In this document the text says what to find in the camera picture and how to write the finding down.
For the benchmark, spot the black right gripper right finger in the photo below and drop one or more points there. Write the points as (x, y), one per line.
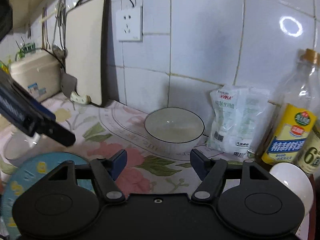
(211, 173)

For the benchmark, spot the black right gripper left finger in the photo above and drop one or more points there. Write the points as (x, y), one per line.
(105, 173)

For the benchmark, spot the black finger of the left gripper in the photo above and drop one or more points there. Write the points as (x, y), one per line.
(56, 132)

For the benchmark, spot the blue fried egg plate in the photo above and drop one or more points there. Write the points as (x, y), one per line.
(46, 198)

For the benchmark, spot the white ribbed bowl left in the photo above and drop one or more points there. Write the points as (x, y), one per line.
(21, 147)

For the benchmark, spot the white ribbed bowl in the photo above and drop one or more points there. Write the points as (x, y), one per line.
(21, 147)
(296, 180)
(174, 130)

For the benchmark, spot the cream rice cooker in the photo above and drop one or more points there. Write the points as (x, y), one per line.
(39, 74)

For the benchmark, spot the floral tablecloth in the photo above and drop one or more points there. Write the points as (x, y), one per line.
(100, 132)

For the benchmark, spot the white ribbed bowl centre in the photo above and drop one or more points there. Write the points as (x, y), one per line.
(174, 130)

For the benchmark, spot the white salt bag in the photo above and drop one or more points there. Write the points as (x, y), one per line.
(237, 110)

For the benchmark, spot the hanging metal ladle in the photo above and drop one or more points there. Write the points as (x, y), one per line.
(59, 35)

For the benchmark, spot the beige cutting board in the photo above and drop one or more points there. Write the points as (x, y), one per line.
(86, 48)

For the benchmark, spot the white vinegar glass bottle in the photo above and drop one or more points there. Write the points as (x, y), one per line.
(308, 156)

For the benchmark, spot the yellow label cooking wine bottle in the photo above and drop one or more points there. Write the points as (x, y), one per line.
(299, 99)

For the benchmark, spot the kitchen cleaver white handle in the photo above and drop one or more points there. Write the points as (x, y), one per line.
(68, 87)

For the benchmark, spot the white wall socket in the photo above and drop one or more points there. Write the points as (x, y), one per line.
(129, 25)

